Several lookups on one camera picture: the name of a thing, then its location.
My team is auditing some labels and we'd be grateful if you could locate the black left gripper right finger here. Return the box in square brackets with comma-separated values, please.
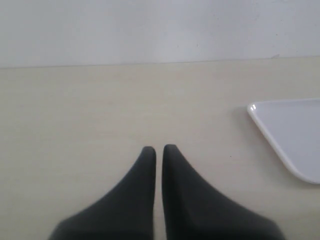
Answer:
[161, 144, 285, 240]

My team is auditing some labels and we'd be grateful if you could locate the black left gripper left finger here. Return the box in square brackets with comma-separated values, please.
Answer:
[49, 146, 156, 240]

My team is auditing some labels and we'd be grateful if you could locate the white rectangular plastic tray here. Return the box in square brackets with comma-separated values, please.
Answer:
[247, 98, 320, 185]

